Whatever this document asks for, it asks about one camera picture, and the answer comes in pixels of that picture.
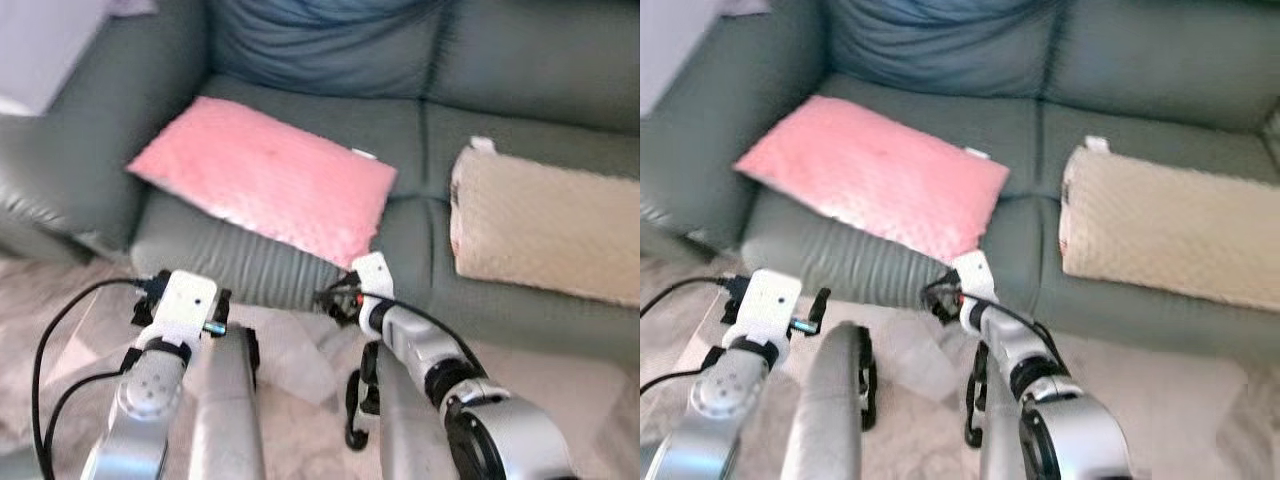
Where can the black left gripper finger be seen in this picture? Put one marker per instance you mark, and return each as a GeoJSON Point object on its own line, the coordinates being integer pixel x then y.
{"type": "Point", "coordinates": [222, 312]}
{"type": "Point", "coordinates": [820, 310]}

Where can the pink dotted pillow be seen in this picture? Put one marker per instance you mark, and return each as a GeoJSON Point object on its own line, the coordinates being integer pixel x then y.
{"type": "Point", "coordinates": [265, 180]}
{"type": "Point", "coordinates": [875, 178]}

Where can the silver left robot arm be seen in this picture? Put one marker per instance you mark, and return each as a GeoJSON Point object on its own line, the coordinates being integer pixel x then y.
{"type": "Point", "coordinates": [145, 400]}
{"type": "Point", "coordinates": [725, 400]}

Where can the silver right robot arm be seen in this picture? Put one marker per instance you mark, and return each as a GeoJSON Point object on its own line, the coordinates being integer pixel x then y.
{"type": "Point", "coordinates": [430, 355]}
{"type": "Point", "coordinates": [1020, 350]}

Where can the beige dotted pillow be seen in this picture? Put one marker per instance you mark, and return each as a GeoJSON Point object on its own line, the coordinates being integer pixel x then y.
{"type": "Point", "coordinates": [550, 225]}
{"type": "Point", "coordinates": [1170, 228]}

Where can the dark green leather sofa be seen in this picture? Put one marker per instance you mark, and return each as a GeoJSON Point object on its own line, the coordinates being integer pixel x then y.
{"type": "Point", "coordinates": [1160, 60]}
{"type": "Point", "coordinates": [540, 60]}

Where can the silver left robot leg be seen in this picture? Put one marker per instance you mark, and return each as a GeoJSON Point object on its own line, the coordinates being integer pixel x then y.
{"type": "Point", "coordinates": [830, 410]}
{"type": "Point", "coordinates": [228, 420]}

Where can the blue-grey leather back cushion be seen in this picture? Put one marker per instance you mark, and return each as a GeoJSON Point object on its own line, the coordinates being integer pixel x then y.
{"type": "Point", "coordinates": [320, 45]}
{"type": "Point", "coordinates": [935, 45]}

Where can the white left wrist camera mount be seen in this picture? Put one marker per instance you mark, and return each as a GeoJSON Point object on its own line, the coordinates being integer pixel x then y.
{"type": "Point", "coordinates": [772, 302]}
{"type": "Point", "coordinates": [188, 305]}

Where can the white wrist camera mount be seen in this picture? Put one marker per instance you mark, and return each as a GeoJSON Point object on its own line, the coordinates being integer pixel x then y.
{"type": "Point", "coordinates": [974, 273]}
{"type": "Point", "coordinates": [374, 275]}
{"type": "Point", "coordinates": [772, 302]}
{"type": "Point", "coordinates": [188, 305]}

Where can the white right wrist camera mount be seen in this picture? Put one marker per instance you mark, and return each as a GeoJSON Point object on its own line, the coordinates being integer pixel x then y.
{"type": "Point", "coordinates": [374, 275]}
{"type": "Point", "coordinates": [974, 273]}

